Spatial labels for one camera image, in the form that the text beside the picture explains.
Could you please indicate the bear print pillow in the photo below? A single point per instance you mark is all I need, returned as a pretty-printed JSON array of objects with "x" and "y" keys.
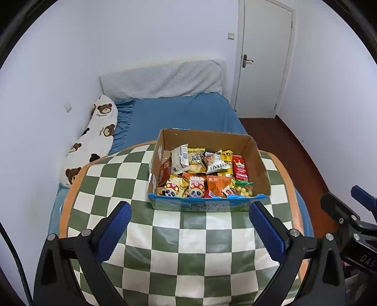
[{"x": 97, "y": 132}]

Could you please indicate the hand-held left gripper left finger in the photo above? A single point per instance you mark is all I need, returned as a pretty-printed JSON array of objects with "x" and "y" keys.
[{"x": 116, "y": 229}]

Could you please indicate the bag of yellow green balls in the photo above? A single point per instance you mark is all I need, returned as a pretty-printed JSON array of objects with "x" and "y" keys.
[{"x": 243, "y": 191}]

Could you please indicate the yellow biscuit packet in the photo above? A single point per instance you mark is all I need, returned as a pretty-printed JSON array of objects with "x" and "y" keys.
[{"x": 196, "y": 160}]

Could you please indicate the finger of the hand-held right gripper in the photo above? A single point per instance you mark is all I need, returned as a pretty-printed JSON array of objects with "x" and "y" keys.
[
  {"x": 366, "y": 200},
  {"x": 338, "y": 210}
]

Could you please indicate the white door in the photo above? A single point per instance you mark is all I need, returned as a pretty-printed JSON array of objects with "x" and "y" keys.
[{"x": 262, "y": 44}]

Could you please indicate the cardboard box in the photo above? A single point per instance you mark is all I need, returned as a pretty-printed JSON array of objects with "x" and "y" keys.
[{"x": 203, "y": 138}]

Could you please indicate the panda print snack packet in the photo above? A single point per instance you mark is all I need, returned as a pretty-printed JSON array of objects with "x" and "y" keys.
[
  {"x": 196, "y": 188},
  {"x": 173, "y": 189}
]

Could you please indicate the bed with blue sheet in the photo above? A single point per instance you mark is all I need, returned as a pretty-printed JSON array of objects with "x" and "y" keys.
[{"x": 182, "y": 114}]

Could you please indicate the white light switch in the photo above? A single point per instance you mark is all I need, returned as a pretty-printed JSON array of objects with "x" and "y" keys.
[{"x": 231, "y": 36}]

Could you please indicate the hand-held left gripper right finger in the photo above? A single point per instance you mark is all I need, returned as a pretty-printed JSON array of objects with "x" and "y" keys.
[{"x": 266, "y": 231}]

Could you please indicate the white textured cushion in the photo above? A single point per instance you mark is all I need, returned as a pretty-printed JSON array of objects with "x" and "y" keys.
[{"x": 165, "y": 79}]

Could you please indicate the small red snack packet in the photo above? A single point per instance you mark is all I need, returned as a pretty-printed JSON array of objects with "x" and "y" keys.
[{"x": 209, "y": 194}]

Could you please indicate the green checkered mat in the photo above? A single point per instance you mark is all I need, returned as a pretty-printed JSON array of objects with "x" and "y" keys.
[{"x": 188, "y": 235}]

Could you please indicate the white snack packet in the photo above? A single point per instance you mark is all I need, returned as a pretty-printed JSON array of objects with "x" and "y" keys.
[{"x": 178, "y": 159}]

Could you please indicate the large yellow snack packet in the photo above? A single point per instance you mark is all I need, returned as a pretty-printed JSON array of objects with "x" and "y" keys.
[{"x": 227, "y": 157}]

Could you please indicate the brown snack packet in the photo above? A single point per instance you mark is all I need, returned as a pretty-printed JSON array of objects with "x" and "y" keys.
[{"x": 165, "y": 173}]

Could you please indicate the orange snack packet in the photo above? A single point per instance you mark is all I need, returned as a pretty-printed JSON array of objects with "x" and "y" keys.
[{"x": 219, "y": 185}]

